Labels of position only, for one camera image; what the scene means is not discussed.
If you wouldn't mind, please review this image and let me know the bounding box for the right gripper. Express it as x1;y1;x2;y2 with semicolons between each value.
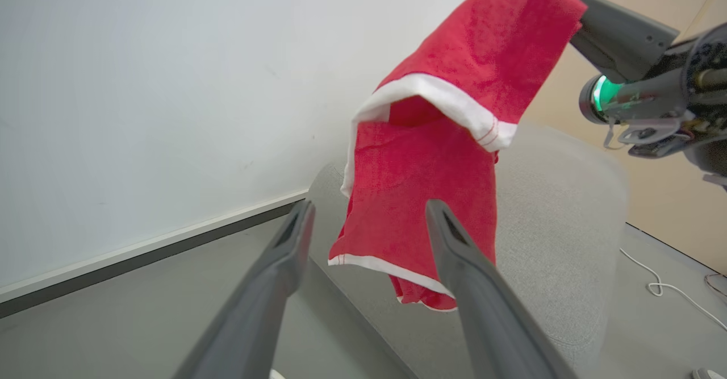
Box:
569;0;727;191

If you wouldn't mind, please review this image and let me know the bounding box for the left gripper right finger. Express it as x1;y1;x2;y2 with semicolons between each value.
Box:
425;198;578;379

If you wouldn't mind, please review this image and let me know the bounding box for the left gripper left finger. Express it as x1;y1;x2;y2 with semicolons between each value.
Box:
173;199;316;379

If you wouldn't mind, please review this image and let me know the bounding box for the red garment with white trim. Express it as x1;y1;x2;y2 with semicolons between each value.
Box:
328;0;588;313

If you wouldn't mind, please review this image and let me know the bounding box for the grey fabric sofa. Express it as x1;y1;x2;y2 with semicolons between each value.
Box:
307;120;631;379

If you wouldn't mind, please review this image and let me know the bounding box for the white and black baseboard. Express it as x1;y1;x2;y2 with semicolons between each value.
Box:
0;190;311;319

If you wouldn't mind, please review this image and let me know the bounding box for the white floor cable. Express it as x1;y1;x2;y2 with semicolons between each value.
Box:
619;247;727;332

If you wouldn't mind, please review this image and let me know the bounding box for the dark thin floor cable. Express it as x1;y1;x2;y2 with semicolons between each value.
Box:
704;272;727;299

